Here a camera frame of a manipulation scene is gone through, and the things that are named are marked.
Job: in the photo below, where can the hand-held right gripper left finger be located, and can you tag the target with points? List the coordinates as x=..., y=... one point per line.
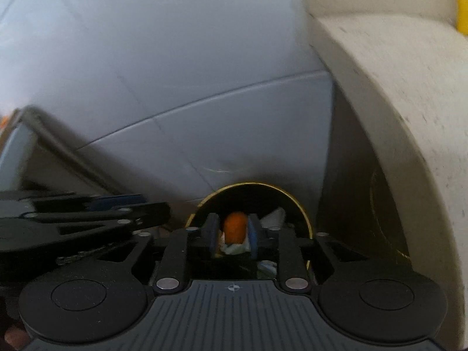
x=213, y=233

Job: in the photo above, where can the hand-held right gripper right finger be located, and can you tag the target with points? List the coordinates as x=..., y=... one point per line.
x=253, y=234

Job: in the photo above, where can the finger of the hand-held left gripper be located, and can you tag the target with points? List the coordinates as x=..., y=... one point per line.
x=109, y=202
x=146, y=214

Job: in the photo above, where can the orange peel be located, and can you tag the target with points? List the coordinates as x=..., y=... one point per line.
x=234, y=226

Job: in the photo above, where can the black trash bin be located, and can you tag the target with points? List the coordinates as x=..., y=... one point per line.
x=237, y=197

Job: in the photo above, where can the yellow pipe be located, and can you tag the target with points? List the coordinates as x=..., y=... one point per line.
x=461, y=3

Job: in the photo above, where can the grey door frame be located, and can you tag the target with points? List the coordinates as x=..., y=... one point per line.
x=55, y=135

